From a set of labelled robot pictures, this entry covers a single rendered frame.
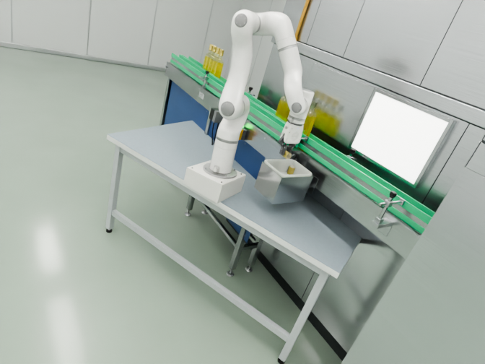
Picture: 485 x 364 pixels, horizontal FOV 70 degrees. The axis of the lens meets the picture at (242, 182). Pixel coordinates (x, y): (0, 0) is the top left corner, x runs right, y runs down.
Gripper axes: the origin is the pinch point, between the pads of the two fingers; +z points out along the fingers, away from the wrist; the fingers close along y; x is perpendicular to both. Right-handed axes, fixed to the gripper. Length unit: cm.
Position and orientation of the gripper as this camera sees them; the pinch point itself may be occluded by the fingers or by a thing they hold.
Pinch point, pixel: (285, 151)
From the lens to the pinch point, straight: 177.5
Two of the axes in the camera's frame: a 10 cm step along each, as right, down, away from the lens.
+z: -2.5, 8.7, 4.2
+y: 8.1, -0.5, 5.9
